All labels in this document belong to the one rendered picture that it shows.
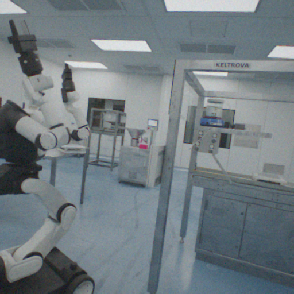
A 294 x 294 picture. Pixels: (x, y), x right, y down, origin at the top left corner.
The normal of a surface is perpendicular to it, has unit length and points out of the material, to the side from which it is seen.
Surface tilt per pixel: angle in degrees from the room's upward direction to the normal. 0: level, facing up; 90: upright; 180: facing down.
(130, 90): 90
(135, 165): 90
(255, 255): 90
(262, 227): 90
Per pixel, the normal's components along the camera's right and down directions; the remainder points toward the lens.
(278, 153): -0.24, 0.06
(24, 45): 0.89, 0.02
